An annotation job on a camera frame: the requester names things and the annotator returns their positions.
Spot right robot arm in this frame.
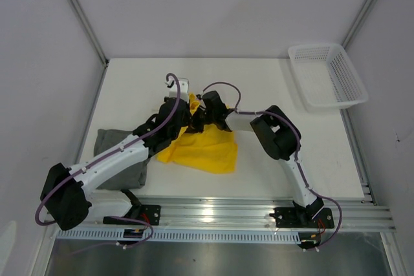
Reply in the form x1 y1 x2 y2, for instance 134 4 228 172
190 91 324 227

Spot yellow shorts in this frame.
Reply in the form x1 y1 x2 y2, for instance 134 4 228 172
157 91 239 175

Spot slotted cable duct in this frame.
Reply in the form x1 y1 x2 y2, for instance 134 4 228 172
56 228 307 244

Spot aluminium rail frame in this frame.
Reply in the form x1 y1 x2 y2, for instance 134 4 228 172
76 191 396 232

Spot grey shorts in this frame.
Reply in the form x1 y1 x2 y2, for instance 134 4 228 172
93 129 150 191

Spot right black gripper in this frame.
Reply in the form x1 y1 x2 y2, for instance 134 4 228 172
180 104 217 133

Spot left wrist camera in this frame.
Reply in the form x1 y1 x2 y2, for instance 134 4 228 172
166 77 190 102

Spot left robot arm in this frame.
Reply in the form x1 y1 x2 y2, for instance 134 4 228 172
34 95 191 230

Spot white plastic basket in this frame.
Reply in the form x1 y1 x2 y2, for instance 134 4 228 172
288 43 369 112

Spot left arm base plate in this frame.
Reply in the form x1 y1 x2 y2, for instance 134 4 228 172
103 205 161 226

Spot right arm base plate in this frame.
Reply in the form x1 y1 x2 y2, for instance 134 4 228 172
268 207 335 229

